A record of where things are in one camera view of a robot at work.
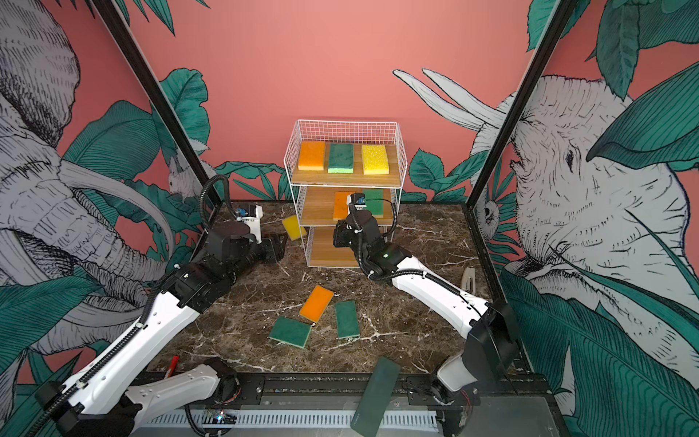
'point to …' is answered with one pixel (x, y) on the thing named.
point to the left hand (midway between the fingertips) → (280, 232)
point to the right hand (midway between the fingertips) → (334, 218)
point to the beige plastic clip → (469, 272)
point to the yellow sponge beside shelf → (292, 227)
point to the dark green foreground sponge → (375, 399)
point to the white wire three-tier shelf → (316, 188)
